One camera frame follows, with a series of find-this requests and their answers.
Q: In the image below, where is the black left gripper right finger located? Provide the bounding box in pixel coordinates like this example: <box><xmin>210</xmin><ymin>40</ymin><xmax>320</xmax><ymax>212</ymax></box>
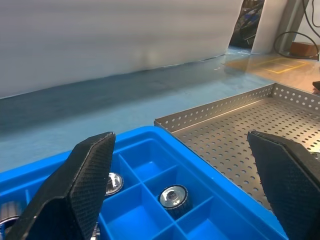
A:
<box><xmin>246</xmin><ymin>130</ymin><xmax>320</xmax><ymax>240</ymax></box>

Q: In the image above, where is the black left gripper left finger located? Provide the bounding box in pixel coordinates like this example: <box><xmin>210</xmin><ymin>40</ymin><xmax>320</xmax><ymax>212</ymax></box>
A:
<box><xmin>6</xmin><ymin>131</ymin><xmax>117</xmax><ymax>240</ymax></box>

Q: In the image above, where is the nut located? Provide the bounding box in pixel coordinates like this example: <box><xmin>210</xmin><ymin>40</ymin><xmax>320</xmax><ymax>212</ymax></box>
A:
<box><xmin>158</xmin><ymin>184</ymin><xmax>192</xmax><ymax>218</ymax></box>
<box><xmin>104</xmin><ymin>171</ymin><xmax>125</xmax><ymax>196</ymax></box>
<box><xmin>91</xmin><ymin>222</ymin><xmax>102</xmax><ymax>240</ymax></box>
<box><xmin>0</xmin><ymin>201</ymin><xmax>22</xmax><ymax>230</ymax></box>

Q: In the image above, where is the blue compartment tray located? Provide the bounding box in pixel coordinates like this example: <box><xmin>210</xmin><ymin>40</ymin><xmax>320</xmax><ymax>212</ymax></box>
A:
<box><xmin>0</xmin><ymin>125</ymin><xmax>288</xmax><ymax>240</ymax></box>

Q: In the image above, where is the brown wooden block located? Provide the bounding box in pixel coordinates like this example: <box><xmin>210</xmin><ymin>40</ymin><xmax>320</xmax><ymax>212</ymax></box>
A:
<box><xmin>289</xmin><ymin>41</ymin><xmax>318</xmax><ymax>57</ymax></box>

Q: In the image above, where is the white upright panel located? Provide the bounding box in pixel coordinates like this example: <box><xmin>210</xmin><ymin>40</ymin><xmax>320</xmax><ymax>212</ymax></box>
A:
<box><xmin>250</xmin><ymin>0</ymin><xmax>288</xmax><ymax>55</ymax></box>

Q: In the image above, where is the perforated metal tray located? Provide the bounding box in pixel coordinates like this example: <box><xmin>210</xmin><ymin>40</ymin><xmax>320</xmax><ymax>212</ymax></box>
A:
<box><xmin>153</xmin><ymin>83</ymin><xmax>320</xmax><ymax>218</ymax></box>

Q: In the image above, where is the white foam backdrop board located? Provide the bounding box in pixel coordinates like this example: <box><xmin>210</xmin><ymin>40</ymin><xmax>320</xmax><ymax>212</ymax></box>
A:
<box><xmin>0</xmin><ymin>0</ymin><xmax>245</xmax><ymax>100</ymax></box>

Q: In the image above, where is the black cable loop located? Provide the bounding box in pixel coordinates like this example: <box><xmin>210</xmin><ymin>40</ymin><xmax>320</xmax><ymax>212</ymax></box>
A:
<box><xmin>273</xmin><ymin>30</ymin><xmax>320</xmax><ymax>60</ymax></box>

